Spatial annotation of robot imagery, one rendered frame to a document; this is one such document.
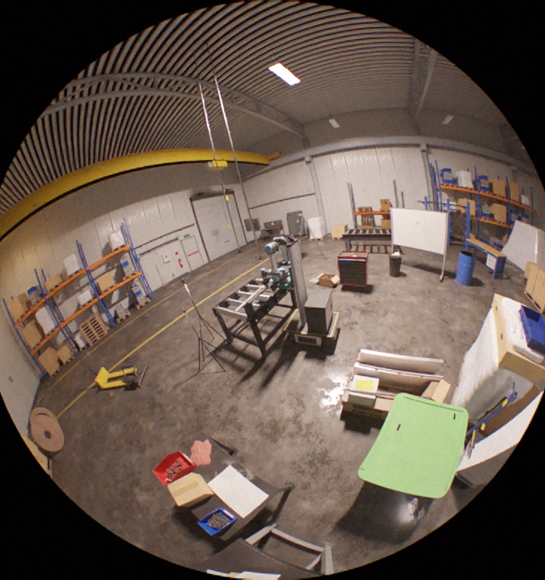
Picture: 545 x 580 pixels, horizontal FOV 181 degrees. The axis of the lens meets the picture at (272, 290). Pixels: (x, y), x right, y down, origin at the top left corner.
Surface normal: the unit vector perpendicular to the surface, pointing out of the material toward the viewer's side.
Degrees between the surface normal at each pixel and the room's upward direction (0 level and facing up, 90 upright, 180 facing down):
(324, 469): 0
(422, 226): 90
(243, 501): 0
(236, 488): 0
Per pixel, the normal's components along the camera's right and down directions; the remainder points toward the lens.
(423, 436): -0.22, -0.87
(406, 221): -0.84, 0.39
